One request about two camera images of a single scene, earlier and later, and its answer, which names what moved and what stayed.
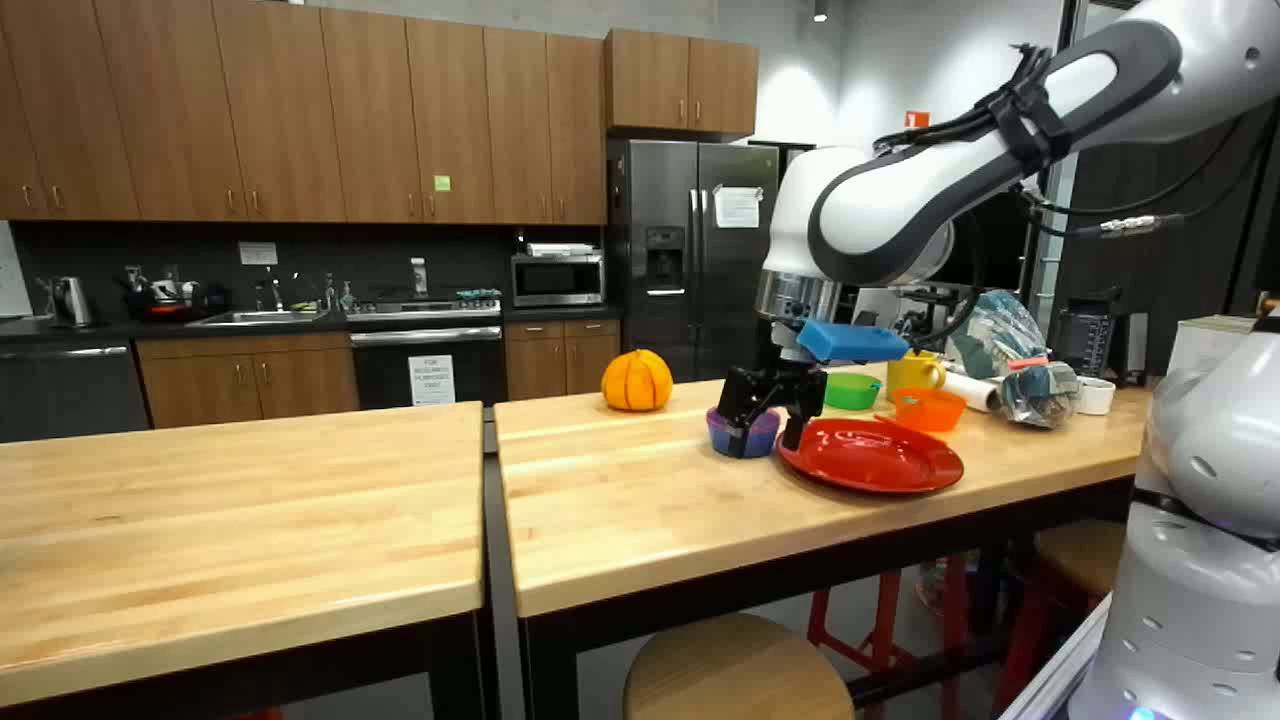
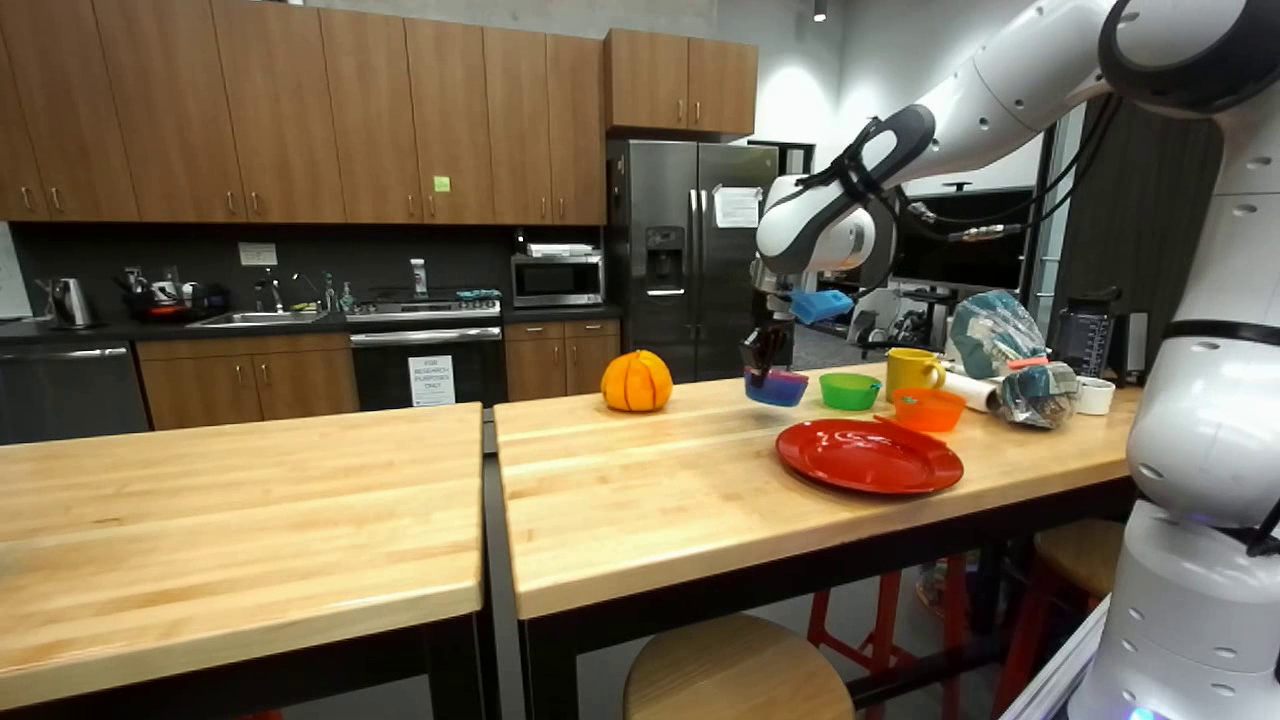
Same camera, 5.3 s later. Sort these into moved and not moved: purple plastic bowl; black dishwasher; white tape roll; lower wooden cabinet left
Moved: purple plastic bowl
Not moved: white tape roll; black dishwasher; lower wooden cabinet left
